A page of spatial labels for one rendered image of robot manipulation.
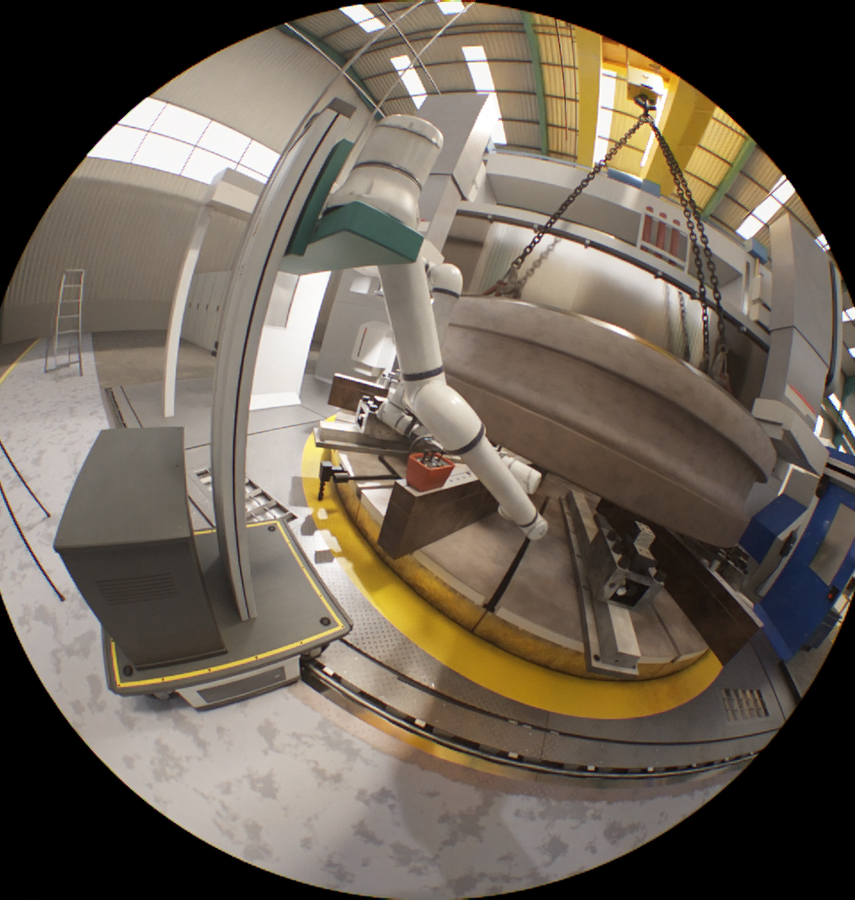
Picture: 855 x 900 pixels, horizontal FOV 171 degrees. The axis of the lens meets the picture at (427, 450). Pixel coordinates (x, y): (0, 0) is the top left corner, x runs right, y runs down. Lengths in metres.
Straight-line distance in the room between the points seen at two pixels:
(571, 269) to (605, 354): 3.69
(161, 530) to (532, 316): 1.88
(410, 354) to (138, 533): 0.75
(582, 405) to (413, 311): 1.29
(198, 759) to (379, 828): 0.64
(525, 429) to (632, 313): 3.90
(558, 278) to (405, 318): 4.56
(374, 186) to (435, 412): 0.49
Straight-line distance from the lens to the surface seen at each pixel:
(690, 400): 1.82
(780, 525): 6.62
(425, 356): 0.74
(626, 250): 5.52
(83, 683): 1.60
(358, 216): 0.50
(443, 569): 1.49
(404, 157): 0.61
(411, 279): 0.73
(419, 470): 1.21
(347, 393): 3.48
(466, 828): 1.38
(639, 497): 1.78
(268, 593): 1.17
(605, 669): 1.50
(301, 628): 1.09
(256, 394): 4.09
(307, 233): 0.63
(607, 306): 5.14
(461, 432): 0.66
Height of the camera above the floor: 1.26
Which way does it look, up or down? 19 degrees down
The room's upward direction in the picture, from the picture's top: 19 degrees clockwise
